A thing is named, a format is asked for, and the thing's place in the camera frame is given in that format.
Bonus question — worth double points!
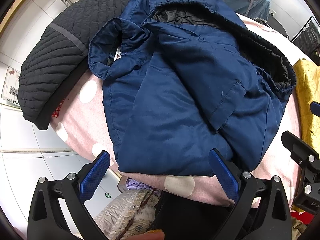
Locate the mustard yellow garment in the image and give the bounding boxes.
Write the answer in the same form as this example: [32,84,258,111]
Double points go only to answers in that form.
[293,59,319,152]

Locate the navy blue padded jacket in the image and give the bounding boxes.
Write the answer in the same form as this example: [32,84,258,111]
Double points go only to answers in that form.
[88,0,297,176]

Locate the black wire shelf rack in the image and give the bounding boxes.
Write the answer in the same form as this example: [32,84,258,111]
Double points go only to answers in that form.
[291,16,319,60]

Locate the pink polka dot bedsheet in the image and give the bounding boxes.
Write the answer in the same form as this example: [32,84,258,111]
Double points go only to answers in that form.
[51,13,304,208]

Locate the black quilted jacket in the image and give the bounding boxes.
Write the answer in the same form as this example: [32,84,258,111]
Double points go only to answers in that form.
[17,0,130,130]

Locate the beige quilted blanket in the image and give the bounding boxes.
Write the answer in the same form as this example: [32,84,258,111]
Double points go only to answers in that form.
[94,189,159,239]

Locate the black round stool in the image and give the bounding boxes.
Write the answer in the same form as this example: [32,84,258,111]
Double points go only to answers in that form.
[266,12,289,38]

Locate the left hand yellow nails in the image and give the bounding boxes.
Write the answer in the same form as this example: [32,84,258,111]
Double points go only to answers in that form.
[139,230,165,240]

